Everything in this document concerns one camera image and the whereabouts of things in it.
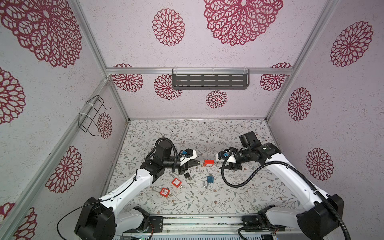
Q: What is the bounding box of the red padlock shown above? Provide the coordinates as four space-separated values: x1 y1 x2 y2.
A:
171 178 183 188
152 186 171 198
202 160 215 167

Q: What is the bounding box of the blue padlock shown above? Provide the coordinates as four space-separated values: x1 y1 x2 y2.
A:
203 174 214 188

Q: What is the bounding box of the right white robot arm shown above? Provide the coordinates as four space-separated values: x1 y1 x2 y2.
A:
216 132 351 240

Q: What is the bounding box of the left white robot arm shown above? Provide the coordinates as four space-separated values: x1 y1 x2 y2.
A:
74 138 200 240

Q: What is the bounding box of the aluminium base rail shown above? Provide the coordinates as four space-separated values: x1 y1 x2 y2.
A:
113 212 330 238

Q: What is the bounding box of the grey slotted wall shelf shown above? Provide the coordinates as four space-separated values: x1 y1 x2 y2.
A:
171 69 250 90

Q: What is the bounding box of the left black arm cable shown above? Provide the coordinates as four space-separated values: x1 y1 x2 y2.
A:
56 170 139 240

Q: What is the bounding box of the black wire wall basket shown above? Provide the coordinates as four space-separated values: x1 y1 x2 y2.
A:
78 95 113 139

